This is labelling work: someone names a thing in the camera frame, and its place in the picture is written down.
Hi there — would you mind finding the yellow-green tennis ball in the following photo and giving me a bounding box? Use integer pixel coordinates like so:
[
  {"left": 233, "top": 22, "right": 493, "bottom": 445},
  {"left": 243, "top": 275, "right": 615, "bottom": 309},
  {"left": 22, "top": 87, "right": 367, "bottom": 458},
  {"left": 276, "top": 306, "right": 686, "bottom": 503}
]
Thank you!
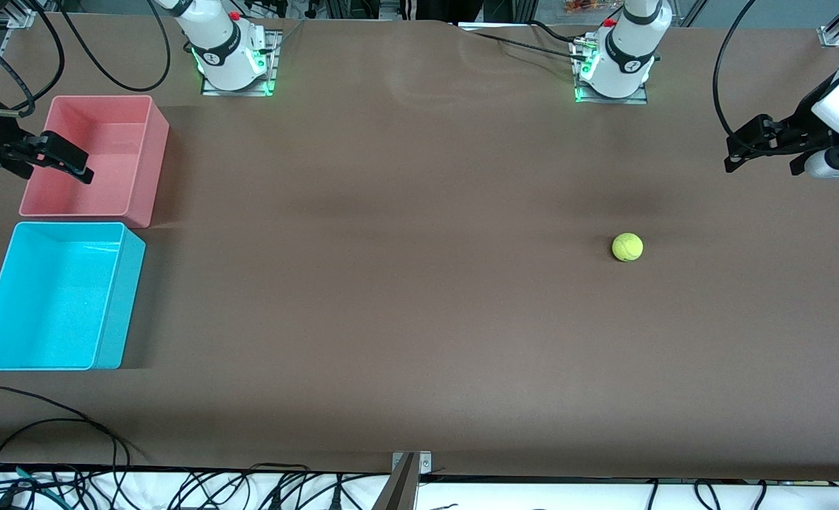
[{"left": 612, "top": 232, "right": 644, "bottom": 263}]

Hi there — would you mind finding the pink plastic bin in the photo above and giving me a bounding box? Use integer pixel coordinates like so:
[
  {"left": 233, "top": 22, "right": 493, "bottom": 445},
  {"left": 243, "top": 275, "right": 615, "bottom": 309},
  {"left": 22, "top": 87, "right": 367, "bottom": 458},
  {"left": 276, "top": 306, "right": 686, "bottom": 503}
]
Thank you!
[{"left": 19, "top": 95, "right": 171, "bottom": 229}]

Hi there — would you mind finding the blue plastic bin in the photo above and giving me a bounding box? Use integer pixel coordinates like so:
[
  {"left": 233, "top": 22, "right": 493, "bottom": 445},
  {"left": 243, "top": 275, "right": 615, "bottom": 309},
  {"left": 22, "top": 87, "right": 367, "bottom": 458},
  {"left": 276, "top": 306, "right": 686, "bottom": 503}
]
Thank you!
[{"left": 0, "top": 221, "right": 147, "bottom": 371}]

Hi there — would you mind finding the dark metal strut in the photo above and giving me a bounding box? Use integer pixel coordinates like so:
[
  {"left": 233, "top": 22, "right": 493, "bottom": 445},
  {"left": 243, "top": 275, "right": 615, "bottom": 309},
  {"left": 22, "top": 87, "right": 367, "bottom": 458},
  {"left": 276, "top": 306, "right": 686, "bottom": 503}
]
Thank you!
[{"left": 371, "top": 453, "right": 420, "bottom": 510}]

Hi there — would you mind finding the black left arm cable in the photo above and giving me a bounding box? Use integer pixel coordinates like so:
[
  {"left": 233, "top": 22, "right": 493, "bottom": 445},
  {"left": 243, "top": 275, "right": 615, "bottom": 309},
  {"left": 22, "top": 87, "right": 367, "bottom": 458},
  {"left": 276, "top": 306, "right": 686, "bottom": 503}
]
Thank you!
[{"left": 713, "top": 0, "right": 758, "bottom": 139}]

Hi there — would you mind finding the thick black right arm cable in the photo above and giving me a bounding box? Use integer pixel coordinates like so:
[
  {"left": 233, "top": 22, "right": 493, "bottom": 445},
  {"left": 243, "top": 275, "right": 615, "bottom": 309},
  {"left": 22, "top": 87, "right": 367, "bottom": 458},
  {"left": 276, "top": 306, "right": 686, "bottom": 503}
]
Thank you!
[{"left": 57, "top": 0, "right": 172, "bottom": 93}]

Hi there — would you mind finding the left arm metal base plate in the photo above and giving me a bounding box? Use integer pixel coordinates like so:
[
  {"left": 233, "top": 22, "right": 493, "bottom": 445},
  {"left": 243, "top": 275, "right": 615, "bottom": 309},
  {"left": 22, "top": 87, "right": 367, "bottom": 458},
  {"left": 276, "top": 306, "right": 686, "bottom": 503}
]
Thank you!
[{"left": 573, "top": 39, "right": 650, "bottom": 105}]

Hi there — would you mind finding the teal cable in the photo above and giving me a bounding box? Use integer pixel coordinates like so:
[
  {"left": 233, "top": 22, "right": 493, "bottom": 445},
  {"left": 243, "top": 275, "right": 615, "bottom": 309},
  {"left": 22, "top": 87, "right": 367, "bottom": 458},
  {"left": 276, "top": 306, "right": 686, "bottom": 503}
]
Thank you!
[{"left": 0, "top": 460, "right": 62, "bottom": 507}]

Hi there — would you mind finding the small metal bracket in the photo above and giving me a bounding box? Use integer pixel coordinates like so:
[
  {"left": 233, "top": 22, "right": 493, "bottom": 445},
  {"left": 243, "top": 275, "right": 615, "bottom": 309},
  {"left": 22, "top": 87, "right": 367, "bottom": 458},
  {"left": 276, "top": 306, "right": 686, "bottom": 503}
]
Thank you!
[{"left": 391, "top": 450, "right": 433, "bottom": 477}]

